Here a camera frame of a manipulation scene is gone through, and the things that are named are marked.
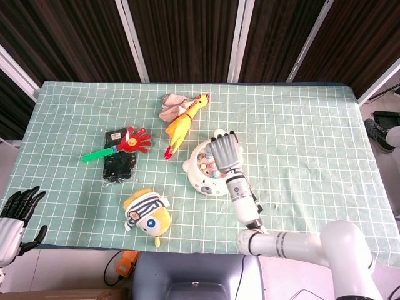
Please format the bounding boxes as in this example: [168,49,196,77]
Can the white frame post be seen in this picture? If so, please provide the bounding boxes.
[286,0,335,83]
[227,0,256,83]
[0,43,41,103]
[357,57,400,106]
[114,0,150,83]

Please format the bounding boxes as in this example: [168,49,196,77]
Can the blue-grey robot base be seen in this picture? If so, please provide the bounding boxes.
[131,251,266,300]

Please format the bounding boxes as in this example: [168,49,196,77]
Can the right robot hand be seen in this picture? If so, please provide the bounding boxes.
[207,131,244,175]

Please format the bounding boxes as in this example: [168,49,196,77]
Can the black box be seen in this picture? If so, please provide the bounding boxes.
[373,111,400,129]

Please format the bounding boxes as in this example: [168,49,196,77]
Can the dark sneaker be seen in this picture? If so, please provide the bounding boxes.
[364,118,396,154]

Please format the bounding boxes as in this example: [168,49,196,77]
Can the black gloves in plastic bag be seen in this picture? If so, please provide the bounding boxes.
[101,129,138,188]

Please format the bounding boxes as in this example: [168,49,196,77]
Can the green checkered tablecloth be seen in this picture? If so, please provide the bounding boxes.
[0,81,400,264]

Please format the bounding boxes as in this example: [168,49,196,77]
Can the yellow rubber chicken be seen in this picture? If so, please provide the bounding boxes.
[164,92,211,161]

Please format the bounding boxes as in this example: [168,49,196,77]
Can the red hand clapper toy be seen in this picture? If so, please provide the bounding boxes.
[81,126,153,163]

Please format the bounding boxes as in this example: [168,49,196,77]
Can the pink plush toy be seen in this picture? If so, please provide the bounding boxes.
[158,93,196,123]

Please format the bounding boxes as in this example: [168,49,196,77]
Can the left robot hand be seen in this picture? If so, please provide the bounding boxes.
[0,186,48,266]

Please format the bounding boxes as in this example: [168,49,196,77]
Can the black cable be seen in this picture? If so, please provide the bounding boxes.
[104,251,126,287]

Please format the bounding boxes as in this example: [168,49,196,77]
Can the dark brown partition panel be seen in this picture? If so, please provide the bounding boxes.
[0,68,36,141]
[0,0,141,94]
[239,0,326,83]
[127,0,241,83]
[293,0,400,98]

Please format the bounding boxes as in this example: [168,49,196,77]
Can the grey trouser leg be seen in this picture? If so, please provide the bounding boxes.
[386,126,400,151]

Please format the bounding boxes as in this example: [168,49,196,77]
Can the white fishing game toy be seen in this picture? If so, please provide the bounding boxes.
[182,128,244,198]

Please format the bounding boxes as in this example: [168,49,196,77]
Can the orange device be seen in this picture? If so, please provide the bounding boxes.
[115,249,141,278]

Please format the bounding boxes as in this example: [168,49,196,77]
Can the yellow plush with striped hat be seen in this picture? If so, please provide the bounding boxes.
[122,186,172,248]

